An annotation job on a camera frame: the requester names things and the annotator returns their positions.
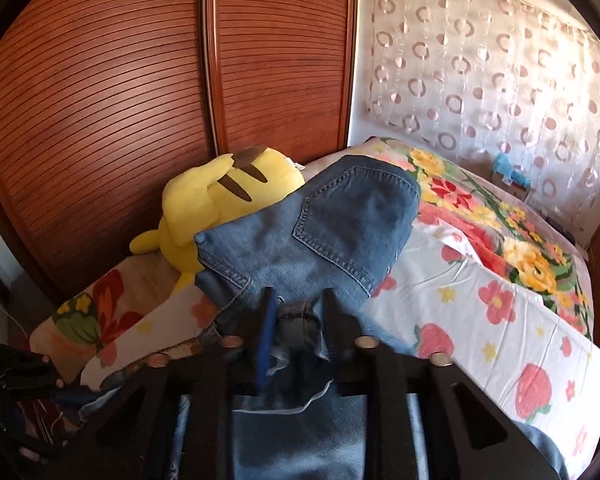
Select sheer circle pattern curtain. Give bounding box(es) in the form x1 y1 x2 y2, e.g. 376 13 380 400
357 0 600 221

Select white strawberry print bed sheet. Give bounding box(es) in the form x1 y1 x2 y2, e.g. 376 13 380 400
30 135 600 480

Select blue denim pants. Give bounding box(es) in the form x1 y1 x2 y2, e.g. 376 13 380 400
77 155 571 480

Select yellow plush toy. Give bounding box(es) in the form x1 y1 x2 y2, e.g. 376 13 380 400
130 146 306 296

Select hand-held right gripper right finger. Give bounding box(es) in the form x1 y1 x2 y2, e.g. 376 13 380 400
320 290 536 480

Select bright floral quilt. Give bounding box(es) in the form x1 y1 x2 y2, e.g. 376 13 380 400
370 135 593 341

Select small cardboard box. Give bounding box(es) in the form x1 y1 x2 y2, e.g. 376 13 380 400
510 175 534 204

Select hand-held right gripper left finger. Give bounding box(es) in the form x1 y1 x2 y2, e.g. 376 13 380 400
45 287 281 480

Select blue plastic bag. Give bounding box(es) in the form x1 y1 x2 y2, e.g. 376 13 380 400
492 150 528 186

